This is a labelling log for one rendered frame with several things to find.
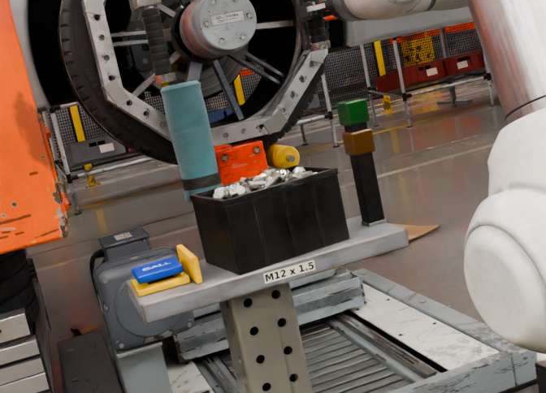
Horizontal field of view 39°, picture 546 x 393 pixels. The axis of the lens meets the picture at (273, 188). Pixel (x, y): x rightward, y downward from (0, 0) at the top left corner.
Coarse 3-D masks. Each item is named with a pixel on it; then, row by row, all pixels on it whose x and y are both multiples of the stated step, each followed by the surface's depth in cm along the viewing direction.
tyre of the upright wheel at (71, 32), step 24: (72, 0) 174; (72, 24) 175; (72, 48) 175; (72, 72) 176; (96, 72) 177; (96, 96) 178; (312, 96) 194; (96, 120) 187; (120, 120) 180; (288, 120) 193; (144, 144) 182; (168, 144) 184; (264, 144) 191
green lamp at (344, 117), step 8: (336, 104) 126; (344, 104) 123; (352, 104) 123; (360, 104) 123; (344, 112) 123; (352, 112) 123; (360, 112) 123; (368, 112) 124; (344, 120) 124; (352, 120) 123; (360, 120) 124; (368, 120) 124
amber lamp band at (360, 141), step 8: (368, 128) 124; (344, 136) 126; (352, 136) 123; (360, 136) 124; (368, 136) 124; (344, 144) 126; (352, 144) 124; (360, 144) 124; (368, 144) 124; (352, 152) 124; (360, 152) 124; (368, 152) 125
